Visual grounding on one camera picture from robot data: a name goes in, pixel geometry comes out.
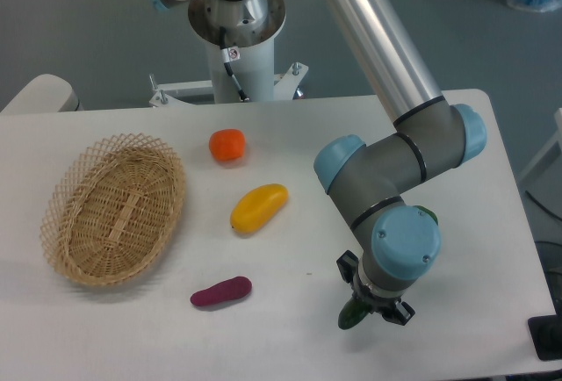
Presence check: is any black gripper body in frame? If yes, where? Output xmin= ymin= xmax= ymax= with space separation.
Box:
xmin=350 ymin=276 xmax=402 ymax=312

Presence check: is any green bok choy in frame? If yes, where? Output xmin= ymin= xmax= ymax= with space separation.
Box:
xmin=415 ymin=205 xmax=439 ymax=225

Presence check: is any purple sweet potato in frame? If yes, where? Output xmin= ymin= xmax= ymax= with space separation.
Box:
xmin=190 ymin=276 xmax=253 ymax=307

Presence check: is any woven wicker basket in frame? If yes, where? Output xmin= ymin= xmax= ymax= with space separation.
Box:
xmin=40 ymin=133 xmax=186 ymax=287

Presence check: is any dark green cucumber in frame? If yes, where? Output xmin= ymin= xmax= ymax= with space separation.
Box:
xmin=337 ymin=298 xmax=371 ymax=330

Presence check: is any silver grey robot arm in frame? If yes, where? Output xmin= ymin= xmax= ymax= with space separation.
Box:
xmin=150 ymin=0 xmax=486 ymax=329

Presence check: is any white furniture at right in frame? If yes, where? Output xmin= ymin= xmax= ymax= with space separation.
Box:
xmin=517 ymin=108 xmax=561 ymax=186

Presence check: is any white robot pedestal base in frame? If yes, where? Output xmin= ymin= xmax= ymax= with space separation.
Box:
xmin=149 ymin=0 xmax=309 ymax=107

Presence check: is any black device at edge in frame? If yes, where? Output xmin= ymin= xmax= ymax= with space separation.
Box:
xmin=528 ymin=315 xmax=561 ymax=362

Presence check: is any white chair back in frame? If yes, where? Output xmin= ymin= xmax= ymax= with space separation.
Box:
xmin=1 ymin=74 xmax=83 ymax=116

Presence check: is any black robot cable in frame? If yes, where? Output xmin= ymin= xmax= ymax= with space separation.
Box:
xmin=218 ymin=25 xmax=251 ymax=103

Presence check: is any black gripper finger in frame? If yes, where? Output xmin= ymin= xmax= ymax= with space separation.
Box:
xmin=381 ymin=301 xmax=414 ymax=325
xmin=336 ymin=250 xmax=359 ymax=284

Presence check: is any yellow mango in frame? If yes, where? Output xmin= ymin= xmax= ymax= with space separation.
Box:
xmin=230 ymin=183 xmax=289 ymax=234

